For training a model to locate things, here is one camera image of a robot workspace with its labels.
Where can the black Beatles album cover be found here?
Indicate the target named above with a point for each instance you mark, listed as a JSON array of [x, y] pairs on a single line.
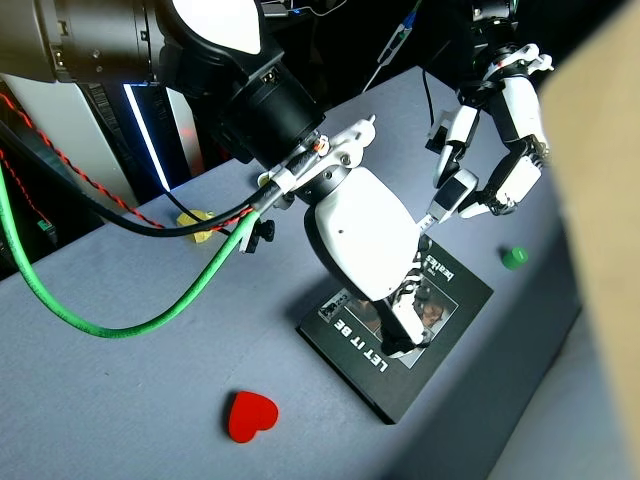
[[400, 395]]

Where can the beige blurred panel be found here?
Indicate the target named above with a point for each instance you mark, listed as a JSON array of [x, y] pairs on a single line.
[[600, 150]]

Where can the green cylinder block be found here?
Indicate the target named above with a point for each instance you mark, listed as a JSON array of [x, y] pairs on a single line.
[[515, 257]]

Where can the grey flat device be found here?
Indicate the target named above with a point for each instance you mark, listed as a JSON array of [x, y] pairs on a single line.
[[272, 8]]

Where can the red heart block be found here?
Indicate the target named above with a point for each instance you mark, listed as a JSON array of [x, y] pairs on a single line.
[[250, 417]]

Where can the white computer tower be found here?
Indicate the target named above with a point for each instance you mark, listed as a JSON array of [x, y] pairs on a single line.
[[100, 150]]

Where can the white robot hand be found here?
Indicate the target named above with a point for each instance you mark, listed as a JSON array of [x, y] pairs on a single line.
[[360, 225], [522, 110]]

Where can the grey table cloth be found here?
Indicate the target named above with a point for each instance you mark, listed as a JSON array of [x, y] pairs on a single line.
[[125, 400]]

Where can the grey tape measure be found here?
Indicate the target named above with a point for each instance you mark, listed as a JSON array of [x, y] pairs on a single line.
[[452, 192]]

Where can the green plug connector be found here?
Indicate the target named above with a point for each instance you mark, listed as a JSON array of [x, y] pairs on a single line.
[[46, 231]]

